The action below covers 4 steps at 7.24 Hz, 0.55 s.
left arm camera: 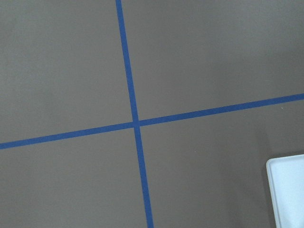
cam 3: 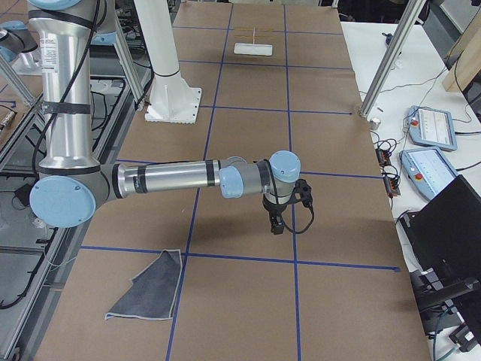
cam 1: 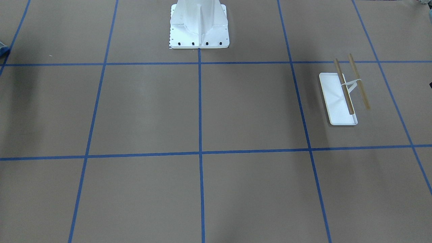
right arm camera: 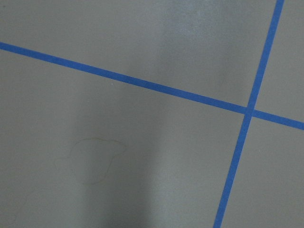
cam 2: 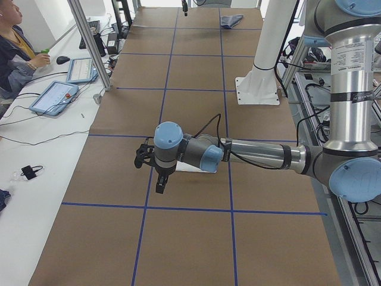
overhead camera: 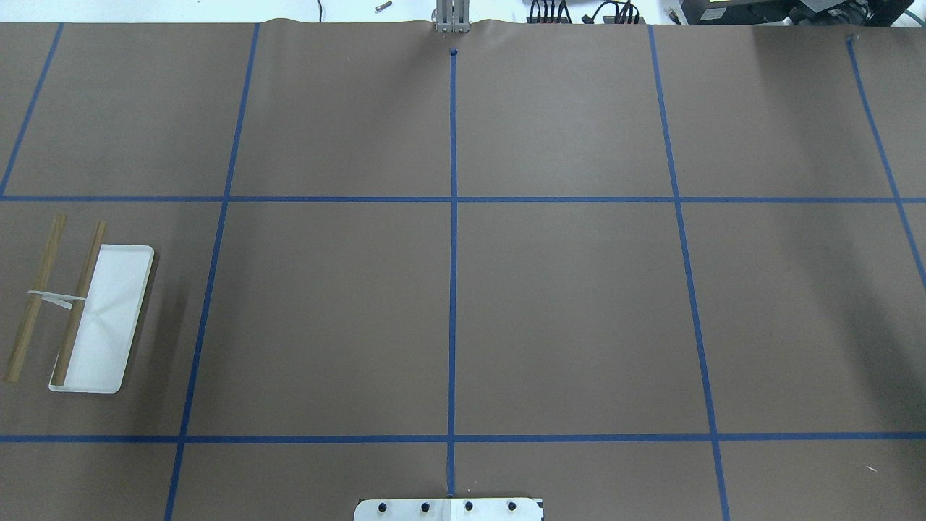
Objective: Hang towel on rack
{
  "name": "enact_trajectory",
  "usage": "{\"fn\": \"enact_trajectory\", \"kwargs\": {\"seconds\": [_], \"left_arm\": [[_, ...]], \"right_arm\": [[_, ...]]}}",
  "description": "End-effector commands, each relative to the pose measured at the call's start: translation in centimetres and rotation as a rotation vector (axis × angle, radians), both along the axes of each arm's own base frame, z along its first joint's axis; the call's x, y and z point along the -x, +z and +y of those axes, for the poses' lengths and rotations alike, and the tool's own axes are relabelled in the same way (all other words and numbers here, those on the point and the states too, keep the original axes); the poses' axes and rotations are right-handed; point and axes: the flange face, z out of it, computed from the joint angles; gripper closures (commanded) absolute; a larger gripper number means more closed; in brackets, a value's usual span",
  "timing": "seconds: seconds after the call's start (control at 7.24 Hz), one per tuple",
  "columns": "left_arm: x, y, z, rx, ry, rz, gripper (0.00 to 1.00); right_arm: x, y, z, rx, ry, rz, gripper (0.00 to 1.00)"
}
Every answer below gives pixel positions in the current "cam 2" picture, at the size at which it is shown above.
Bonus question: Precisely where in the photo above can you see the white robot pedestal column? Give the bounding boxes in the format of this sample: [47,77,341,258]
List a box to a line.
[235,0,299,105]

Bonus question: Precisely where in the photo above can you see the seated person in background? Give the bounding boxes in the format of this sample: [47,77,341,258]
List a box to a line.
[1,1,51,100]

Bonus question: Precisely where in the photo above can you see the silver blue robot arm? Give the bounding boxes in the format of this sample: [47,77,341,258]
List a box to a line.
[149,1,380,203]

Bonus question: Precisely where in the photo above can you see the blue teach pendant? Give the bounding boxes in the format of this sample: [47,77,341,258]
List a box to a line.
[29,80,79,116]
[66,58,98,84]

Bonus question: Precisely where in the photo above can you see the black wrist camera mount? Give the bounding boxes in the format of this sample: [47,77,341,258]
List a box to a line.
[134,144,155,169]

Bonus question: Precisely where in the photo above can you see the black power adapter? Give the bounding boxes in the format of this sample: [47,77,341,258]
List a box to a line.
[106,33,120,55]

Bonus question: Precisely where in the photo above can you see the blue teach pendant far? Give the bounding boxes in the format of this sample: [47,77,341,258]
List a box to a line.
[66,58,98,84]

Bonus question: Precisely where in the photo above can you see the black computer mouse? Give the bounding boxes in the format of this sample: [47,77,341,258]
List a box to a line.
[56,56,70,65]

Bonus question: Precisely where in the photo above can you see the grey blue towel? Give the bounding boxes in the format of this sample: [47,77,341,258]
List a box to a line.
[220,14,243,29]

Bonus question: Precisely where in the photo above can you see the aluminium frame post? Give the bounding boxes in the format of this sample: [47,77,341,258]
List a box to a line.
[67,0,111,91]

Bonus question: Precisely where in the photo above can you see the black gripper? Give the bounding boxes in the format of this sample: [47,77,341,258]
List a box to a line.
[182,0,188,12]
[155,165,176,194]

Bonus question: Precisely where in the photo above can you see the white towel rack base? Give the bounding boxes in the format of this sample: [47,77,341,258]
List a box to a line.
[176,161,216,173]

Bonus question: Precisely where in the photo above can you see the blue teach pendant near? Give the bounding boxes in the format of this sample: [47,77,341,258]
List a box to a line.
[29,80,79,116]

